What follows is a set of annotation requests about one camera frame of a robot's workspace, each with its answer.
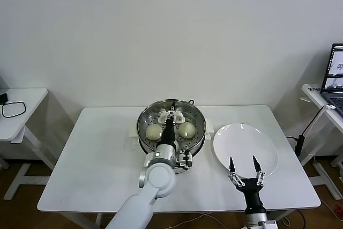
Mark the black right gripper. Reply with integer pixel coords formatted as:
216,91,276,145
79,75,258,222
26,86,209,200
227,155,267,213

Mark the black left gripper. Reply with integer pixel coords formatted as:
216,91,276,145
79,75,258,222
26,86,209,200
160,102,180,148

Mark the round glass pot lid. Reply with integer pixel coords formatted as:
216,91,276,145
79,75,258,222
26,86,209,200
137,99,206,160

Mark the white steamed baozi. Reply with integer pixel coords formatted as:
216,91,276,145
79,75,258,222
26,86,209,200
145,124,163,141
178,122,196,138

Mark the stainless steel steamer basket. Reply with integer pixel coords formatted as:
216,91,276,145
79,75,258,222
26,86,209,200
136,99,206,160

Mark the large white round plate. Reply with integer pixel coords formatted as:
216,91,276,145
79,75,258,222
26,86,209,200
213,123,279,179

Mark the white electric cooking pot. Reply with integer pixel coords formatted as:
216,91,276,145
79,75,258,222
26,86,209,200
128,124,215,175

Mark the black hanging power adapter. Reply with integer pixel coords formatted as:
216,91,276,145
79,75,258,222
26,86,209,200
286,134,305,156

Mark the open dark laptop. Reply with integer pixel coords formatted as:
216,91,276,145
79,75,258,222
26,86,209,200
320,42,343,119

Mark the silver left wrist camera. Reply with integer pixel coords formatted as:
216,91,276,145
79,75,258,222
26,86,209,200
176,151,193,170

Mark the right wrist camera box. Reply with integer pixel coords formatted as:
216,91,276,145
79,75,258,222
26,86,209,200
258,219,278,229

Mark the white laptop cable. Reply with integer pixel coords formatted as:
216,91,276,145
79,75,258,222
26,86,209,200
301,104,335,137

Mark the black looped cable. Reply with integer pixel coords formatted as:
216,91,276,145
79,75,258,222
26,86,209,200
0,101,26,119

